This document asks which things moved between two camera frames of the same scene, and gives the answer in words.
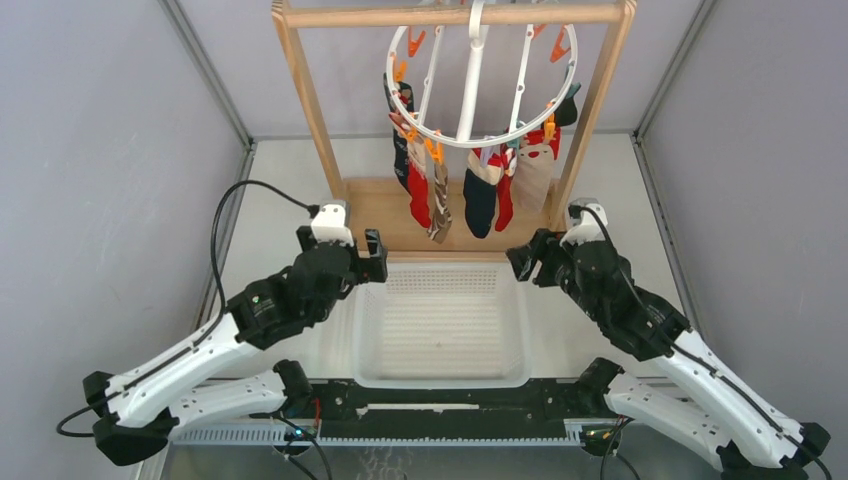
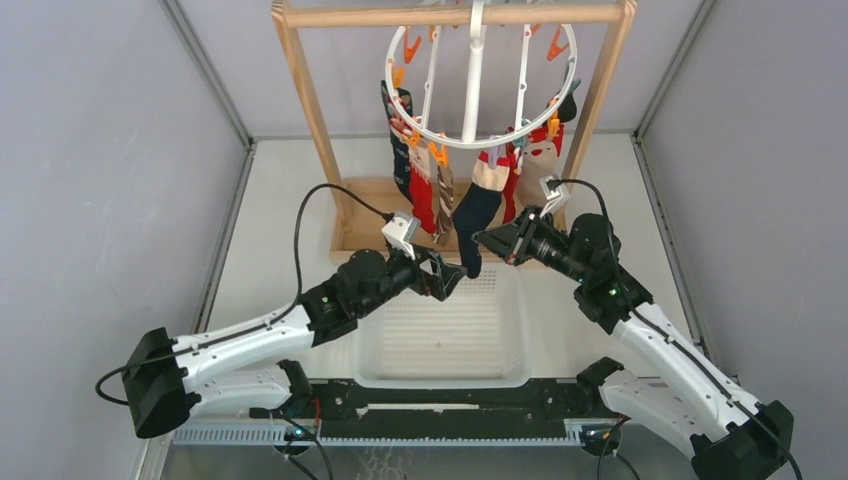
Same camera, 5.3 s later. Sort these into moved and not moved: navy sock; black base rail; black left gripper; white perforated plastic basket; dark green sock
Moved: navy sock; black left gripper
Not moved: black base rail; white perforated plastic basket; dark green sock
